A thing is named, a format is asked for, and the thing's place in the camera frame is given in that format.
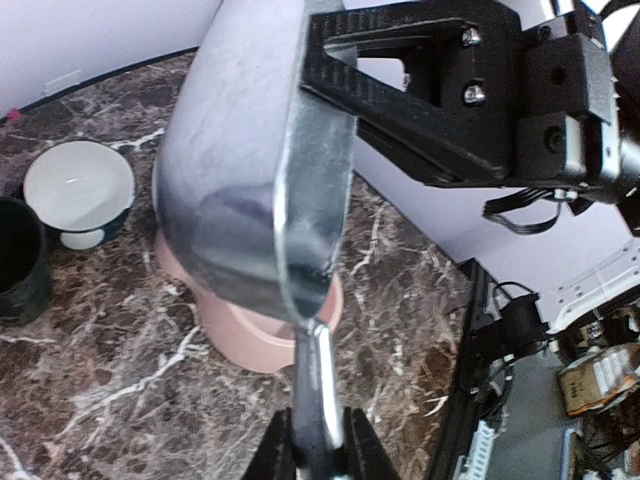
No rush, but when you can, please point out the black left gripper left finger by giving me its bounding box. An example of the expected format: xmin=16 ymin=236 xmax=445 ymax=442
xmin=242 ymin=408 xmax=295 ymax=480

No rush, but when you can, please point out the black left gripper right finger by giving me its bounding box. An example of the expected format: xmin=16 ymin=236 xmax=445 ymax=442
xmin=344 ymin=408 xmax=400 ymax=480

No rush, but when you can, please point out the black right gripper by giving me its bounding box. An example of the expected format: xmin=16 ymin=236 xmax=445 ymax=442
xmin=300 ymin=1 xmax=620 ymax=188

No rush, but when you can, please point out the pink double pet bowl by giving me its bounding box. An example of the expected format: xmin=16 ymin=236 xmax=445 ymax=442
xmin=153 ymin=229 xmax=345 ymax=375

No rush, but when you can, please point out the metal food scoop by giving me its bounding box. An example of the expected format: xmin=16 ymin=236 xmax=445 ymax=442
xmin=154 ymin=1 xmax=356 ymax=478

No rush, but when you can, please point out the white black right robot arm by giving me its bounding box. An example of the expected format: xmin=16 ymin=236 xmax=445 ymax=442
xmin=302 ymin=1 xmax=639 ymax=331

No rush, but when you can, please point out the white ceramic pet bowl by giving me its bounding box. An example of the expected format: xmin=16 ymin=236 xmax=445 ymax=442
xmin=22 ymin=141 xmax=136 ymax=251

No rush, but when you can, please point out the cardboard box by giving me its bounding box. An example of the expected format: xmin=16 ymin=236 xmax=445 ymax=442
xmin=558 ymin=342 xmax=639 ymax=417

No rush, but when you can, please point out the dark green mug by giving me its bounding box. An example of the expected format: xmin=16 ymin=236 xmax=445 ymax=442
xmin=1 ymin=197 xmax=53 ymax=327

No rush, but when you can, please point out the black front frame rail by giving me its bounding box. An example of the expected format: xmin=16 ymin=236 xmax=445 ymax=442
xmin=425 ymin=258 xmax=510 ymax=479

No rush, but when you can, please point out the grey slotted cable duct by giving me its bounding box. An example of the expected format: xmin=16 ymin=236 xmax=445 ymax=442
xmin=453 ymin=420 xmax=495 ymax=480

